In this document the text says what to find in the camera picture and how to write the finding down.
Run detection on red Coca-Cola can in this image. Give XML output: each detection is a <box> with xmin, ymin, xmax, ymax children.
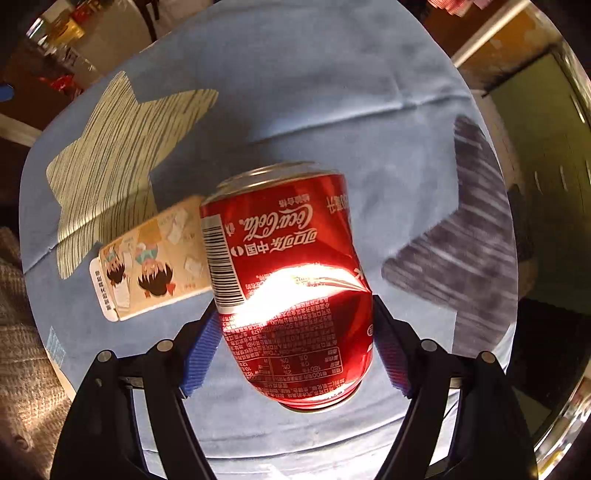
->
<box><xmin>200</xmin><ymin>161</ymin><xmax>373</xmax><ymax>412</ymax></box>

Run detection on green kitchen cabinets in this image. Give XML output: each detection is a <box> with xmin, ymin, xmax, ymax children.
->
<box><xmin>491</xmin><ymin>53</ymin><xmax>590</xmax><ymax>314</ymax></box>

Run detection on cartoon printed paper box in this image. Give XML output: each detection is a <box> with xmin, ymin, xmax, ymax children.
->
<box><xmin>89</xmin><ymin>195</ymin><xmax>211</xmax><ymax>323</ymax></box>

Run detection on beige knit sweater sleeve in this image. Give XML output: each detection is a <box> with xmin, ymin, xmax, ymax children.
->
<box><xmin>1</xmin><ymin>227</ymin><xmax>71</xmax><ymax>479</ymax></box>

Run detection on blue star-pattern tablecloth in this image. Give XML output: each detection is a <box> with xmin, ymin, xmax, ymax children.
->
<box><xmin>19</xmin><ymin>1</ymin><xmax>520</xmax><ymax>479</ymax></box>

